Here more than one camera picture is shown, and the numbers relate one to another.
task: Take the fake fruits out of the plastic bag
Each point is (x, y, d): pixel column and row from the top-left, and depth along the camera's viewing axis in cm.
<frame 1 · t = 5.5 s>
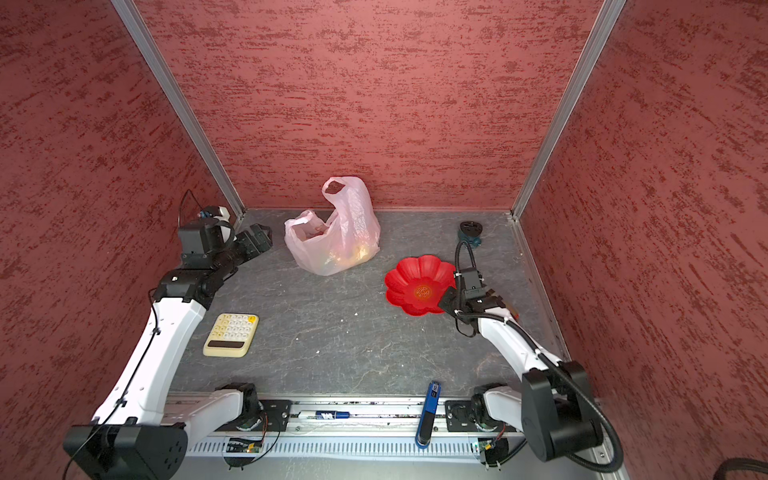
left hand: (258, 242, 75), fingers open
right hand: (441, 306, 88), fingers closed
pink plastic bag: (350, 237, 99), point 13 cm above the table
red flower-shaped bowl: (419, 285, 101), on the table
cream yellow calculator: (231, 335, 87), point 3 cm above the table

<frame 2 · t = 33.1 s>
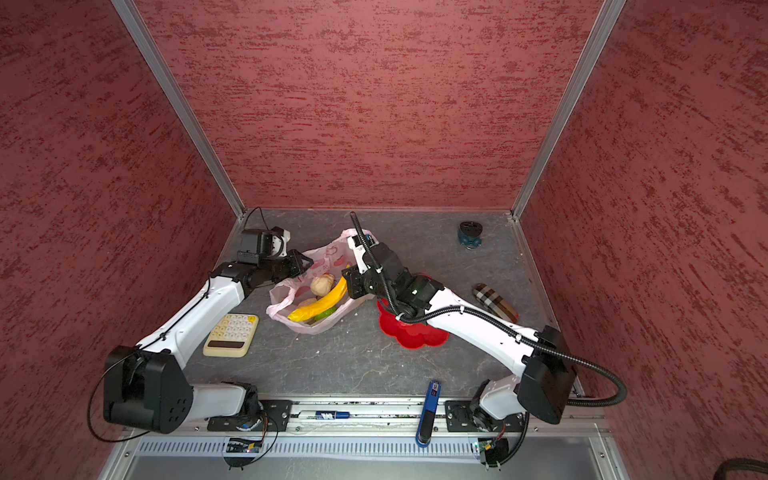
left hand: (310, 268, 84), fingers open
right hand: (341, 280, 73), fingers closed
pink plastic bag: (345, 252, 90), point 17 cm above the table
red flower-shaped bowl: (412, 335, 89), on the table
yellow fake banana: (333, 297, 73), point 23 cm above the table
beige fake garlic: (320, 285, 94), point 6 cm above the table
the other named things where they were.

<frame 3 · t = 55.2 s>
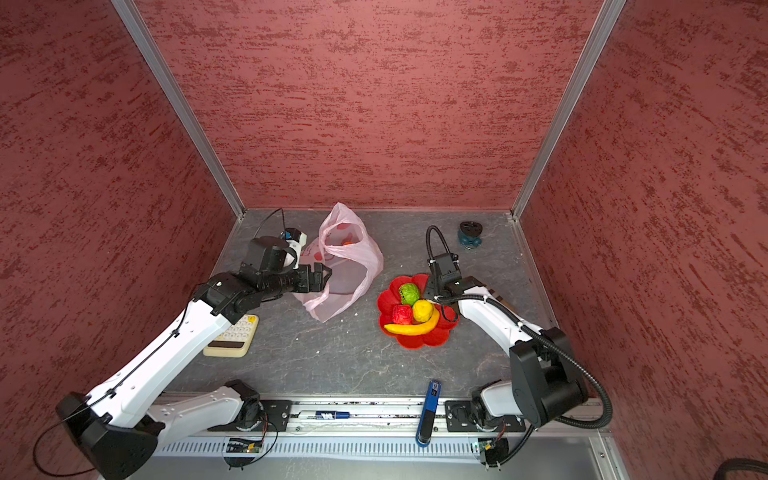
left hand: (314, 277, 75), fingers open
right hand: (431, 295, 89), fingers open
pink plastic bag: (347, 248, 81), point 25 cm above the table
yellow fake banana: (414, 329, 87), point 4 cm above the table
green fake lime: (409, 293, 93), point 6 cm above the table
red fake strawberry: (402, 314, 89), point 6 cm above the table
yellow fake lemon: (422, 310, 89), point 6 cm above the table
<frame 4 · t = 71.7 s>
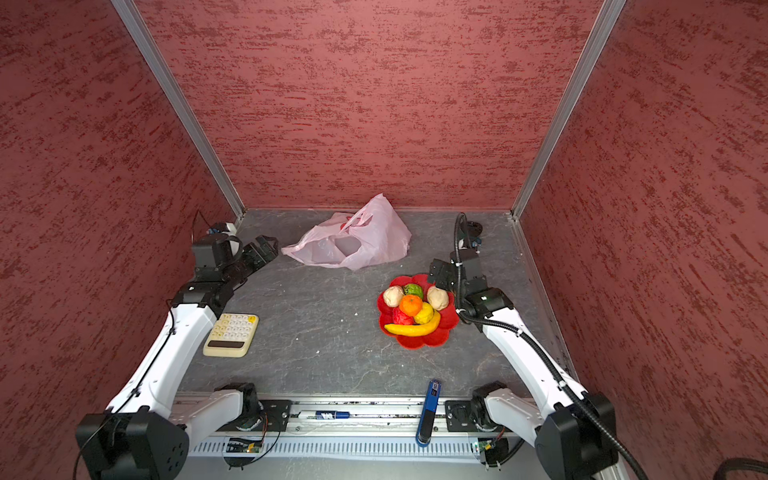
left hand: (267, 253, 80), fingers open
right hand: (441, 274, 82), fingers open
pink plastic bag: (374, 233, 91), point 20 cm above the table
orange fake fruit: (411, 304, 84), point 12 cm above the table
beige fake garlic 2: (437, 298, 91), point 7 cm above the table
